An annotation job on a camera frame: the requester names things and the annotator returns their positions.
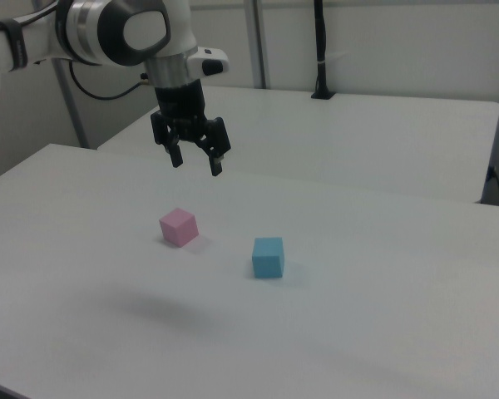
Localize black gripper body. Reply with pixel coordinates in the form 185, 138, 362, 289
154, 78, 207, 145

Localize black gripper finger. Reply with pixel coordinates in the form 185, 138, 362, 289
150, 111, 185, 169
194, 116, 233, 178

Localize blue cube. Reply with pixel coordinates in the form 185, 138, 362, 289
250, 236, 284, 279

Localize pink cube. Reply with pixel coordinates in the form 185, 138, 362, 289
158, 207, 200, 249

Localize black pole with base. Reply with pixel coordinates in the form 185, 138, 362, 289
310, 0, 338, 101

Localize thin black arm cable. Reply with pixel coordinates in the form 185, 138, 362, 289
69, 61, 151, 101

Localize grey metal frame post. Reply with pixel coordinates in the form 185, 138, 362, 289
52, 57, 89, 150
244, 0, 272, 90

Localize black cable at wall socket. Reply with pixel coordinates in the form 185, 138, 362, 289
486, 165, 499, 207

